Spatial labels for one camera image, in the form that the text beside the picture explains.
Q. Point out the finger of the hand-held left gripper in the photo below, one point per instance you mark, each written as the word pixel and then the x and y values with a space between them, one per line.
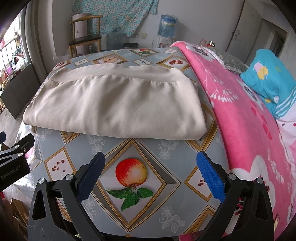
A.
pixel 2 138
pixel 24 141

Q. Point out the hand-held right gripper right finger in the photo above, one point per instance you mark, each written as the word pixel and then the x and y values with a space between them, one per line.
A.
pixel 211 176

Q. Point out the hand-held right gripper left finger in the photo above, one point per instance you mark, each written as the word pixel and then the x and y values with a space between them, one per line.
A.
pixel 91 176

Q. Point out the beige zip jacket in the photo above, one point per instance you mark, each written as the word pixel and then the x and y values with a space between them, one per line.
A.
pixel 111 109

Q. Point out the open cardboard box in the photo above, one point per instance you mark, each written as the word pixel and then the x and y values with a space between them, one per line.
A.
pixel 19 210

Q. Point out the dark cabinet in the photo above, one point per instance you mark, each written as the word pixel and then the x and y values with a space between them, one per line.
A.
pixel 20 90

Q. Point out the pink floral blanket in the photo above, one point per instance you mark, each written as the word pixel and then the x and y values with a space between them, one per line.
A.
pixel 242 129

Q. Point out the fruit print tablecloth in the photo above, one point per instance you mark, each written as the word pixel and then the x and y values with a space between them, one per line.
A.
pixel 161 148

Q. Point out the white printed plastic bag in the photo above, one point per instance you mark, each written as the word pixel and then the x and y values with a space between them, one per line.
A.
pixel 19 60

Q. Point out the metal window railing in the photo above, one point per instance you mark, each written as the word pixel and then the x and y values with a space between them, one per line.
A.
pixel 7 51

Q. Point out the white printed pillow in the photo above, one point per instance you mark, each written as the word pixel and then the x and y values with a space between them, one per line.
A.
pixel 289 132

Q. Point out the clear plastic bag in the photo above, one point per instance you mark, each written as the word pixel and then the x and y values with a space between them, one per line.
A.
pixel 61 59

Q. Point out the grey curtain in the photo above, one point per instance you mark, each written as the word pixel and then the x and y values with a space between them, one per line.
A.
pixel 39 34

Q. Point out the grey sequined pillow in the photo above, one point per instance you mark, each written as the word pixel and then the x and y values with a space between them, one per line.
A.
pixel 231 61

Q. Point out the blue printed pillow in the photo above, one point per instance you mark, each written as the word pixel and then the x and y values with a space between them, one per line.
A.
pixel 272 76

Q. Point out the wooden chair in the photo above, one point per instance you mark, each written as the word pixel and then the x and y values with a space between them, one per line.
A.
pixel 85 39

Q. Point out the white cylinder container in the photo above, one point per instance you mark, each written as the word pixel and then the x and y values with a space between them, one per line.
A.
pixel 79 27

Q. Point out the empty clear water jug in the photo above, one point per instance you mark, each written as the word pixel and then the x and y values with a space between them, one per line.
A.
pixel 114 40

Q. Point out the black bin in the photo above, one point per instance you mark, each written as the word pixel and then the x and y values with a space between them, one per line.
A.
pixel 130 45

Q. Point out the white water dispenser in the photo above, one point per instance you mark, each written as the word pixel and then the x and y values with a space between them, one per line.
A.
pixel 164 42

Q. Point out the white door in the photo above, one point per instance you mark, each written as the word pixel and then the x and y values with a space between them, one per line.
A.
pixel 249 27

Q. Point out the blue water bottle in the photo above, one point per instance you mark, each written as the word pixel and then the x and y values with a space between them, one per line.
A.
pixel 167 26

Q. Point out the wall socket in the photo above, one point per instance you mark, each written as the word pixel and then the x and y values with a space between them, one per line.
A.
pixel 141 35

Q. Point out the teal floral wall cloth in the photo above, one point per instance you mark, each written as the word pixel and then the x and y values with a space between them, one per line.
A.
pixel 115 16

